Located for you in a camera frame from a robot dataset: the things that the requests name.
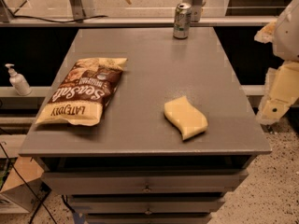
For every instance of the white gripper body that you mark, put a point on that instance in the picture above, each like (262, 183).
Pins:
(289, 36)

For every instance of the cardboard box on floor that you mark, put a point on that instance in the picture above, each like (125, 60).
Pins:
(18, 194)

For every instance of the brown sea salt chip bag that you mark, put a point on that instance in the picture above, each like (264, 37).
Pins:
(85, 92)

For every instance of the white pump sanitizer bottle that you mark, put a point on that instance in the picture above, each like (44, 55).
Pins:
(18, 81)

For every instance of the grey metal frame post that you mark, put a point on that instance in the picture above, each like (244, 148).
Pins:
(82, 9)

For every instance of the grey drawer cabinet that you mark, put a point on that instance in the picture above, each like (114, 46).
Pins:
(134, 167)

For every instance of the silver green 7up can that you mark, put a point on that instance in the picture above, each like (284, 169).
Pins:
(182, 20)

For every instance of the yellow wavy sponge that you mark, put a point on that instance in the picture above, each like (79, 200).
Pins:
(189, 120)

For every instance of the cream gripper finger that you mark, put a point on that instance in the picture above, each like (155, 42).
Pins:
(265, 35)
(281, 91)

